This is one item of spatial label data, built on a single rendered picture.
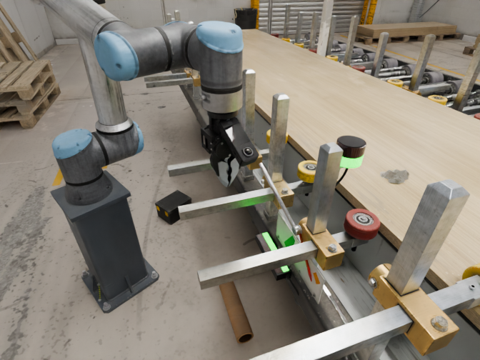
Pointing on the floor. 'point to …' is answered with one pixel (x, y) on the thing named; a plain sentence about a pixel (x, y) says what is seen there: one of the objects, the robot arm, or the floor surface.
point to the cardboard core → (236, 313)
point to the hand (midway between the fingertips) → (228, 183)
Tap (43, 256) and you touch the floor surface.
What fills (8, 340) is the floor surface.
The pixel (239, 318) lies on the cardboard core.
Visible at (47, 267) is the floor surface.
